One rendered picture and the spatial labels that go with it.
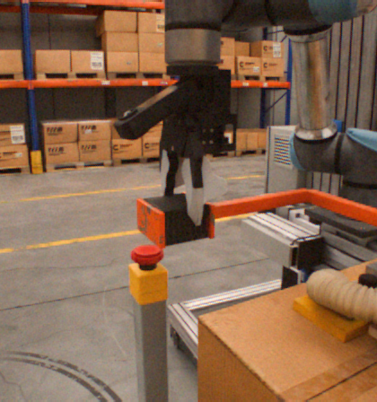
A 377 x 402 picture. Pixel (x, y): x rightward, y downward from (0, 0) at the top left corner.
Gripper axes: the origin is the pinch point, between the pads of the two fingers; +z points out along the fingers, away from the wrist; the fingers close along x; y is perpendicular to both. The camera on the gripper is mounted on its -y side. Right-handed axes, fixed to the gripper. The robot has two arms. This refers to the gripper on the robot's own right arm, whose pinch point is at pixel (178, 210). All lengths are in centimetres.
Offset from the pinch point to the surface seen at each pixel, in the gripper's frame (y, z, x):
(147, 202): -4.1, -1.4, 1.4
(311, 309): 12.9, 11.8, -15.1
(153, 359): 3.7, 41.6, 20.4
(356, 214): 24.1, 0.7, -11.7
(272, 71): 551, -55, 654
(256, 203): 13.1, 0.4, -1.1
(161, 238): -4.7, 1.9, -4.3
